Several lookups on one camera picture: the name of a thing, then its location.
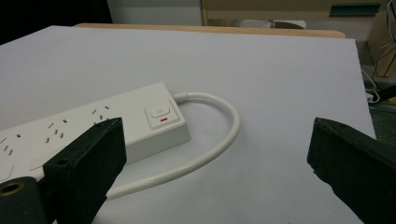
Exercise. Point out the white power strip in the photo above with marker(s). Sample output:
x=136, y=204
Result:
x=134, y=118

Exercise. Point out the white sheet table cover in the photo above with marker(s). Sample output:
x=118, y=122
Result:
x=218, y=68

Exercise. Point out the white plug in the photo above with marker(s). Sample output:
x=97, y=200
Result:
x=369, y=96

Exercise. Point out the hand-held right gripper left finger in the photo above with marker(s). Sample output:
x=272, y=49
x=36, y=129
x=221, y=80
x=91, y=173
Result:
x=87, y=168

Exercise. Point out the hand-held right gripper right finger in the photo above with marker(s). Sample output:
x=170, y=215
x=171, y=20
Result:
x=358, y=161

